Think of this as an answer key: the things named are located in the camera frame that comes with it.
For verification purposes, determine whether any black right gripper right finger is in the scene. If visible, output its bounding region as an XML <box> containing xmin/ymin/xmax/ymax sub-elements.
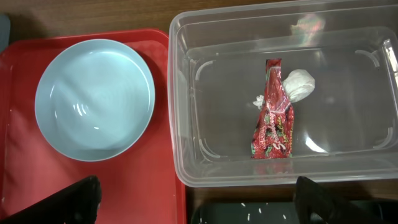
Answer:
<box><xmin>294</xmin><ymin>176</ymin><xmax>385</xmax><ymax>224</ymax></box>

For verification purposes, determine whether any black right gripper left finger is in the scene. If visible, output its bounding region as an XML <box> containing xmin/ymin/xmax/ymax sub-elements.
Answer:
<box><xmin>1</xmin><ymin>175</ymin><xmax>102</xmax><ymax>224</ymax></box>

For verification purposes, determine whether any red snack wrapper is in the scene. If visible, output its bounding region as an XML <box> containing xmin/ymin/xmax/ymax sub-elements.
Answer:
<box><xmin>251</xmin><ymin>58</ymin><xmax>294</xmax><ymax>159</ymax></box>

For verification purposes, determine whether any light blue plate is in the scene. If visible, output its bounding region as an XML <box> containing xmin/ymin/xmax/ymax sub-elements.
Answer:
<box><xmin>34</xmin><ymin>39</ymin><xmax>155</xmax><ymax>162</ymax></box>

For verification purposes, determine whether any white tissue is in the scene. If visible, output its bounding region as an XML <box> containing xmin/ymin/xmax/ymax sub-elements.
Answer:
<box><xmin>253</xmin><ymin>67</ymin><xmax>315</xmax><ymax>112</ymax></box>

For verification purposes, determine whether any black waste tray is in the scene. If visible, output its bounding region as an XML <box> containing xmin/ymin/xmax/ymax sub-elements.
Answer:
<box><xmin>190</xmin><ymin>200</ymin><xmax>397</xmax><ymax>224</ymax></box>

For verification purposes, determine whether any grey dishwasher rack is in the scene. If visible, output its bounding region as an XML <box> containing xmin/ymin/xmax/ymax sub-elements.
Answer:
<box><xmin>0</xmin><ymin>14</ymin><xmax>11</xmax><ymax>52</ymax></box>

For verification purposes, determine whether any red plastic tray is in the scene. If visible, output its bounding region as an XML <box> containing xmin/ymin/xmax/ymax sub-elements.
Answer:
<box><xmin>1</xmin><ymin>29</ymin><xmax>186</xmax><ymax>223</ymax></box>

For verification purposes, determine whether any clear plastic bin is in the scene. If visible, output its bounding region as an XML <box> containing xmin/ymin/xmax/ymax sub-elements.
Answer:
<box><xmin>168</xmin><ymin>1</ymin><xmax>397</xmax><ymax>187</ymax></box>

